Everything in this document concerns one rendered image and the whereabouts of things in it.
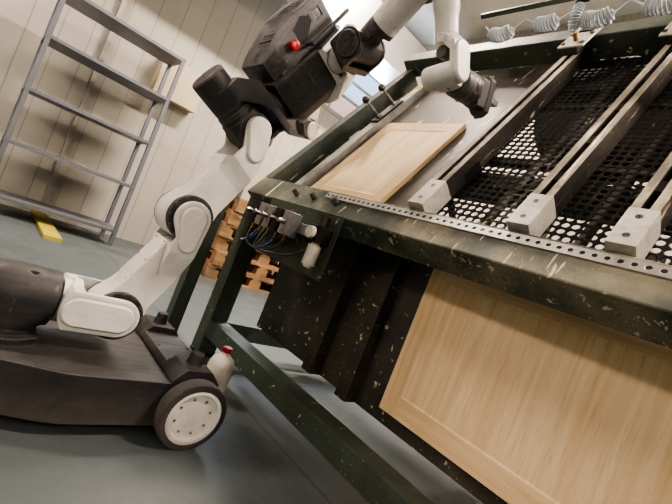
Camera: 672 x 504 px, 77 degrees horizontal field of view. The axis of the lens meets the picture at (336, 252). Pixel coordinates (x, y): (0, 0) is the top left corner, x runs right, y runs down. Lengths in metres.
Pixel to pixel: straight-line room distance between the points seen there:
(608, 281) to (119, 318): 1.22
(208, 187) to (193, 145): 3.71
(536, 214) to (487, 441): 0.63
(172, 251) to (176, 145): 3.73
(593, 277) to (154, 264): 1.14
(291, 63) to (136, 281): 0.82
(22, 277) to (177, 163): 3.83
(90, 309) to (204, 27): 4.23
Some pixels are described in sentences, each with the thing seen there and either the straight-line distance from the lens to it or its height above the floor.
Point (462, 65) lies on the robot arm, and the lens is 1.27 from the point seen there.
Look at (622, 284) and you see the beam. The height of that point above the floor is 0.83.
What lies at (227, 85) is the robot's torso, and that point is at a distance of 1.40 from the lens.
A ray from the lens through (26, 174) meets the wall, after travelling 4.80.
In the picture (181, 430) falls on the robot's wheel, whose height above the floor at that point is 0.06.
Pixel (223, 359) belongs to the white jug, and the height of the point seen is 0.16.
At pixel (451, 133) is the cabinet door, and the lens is 1.84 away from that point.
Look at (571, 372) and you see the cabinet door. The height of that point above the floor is 0.62.
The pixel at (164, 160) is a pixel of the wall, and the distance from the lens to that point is 4.99.
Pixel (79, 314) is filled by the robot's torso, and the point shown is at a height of 0.28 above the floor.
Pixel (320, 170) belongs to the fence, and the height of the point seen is 1.01.
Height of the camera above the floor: 0.68
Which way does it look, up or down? level
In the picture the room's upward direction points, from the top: 22 degrees clockwise
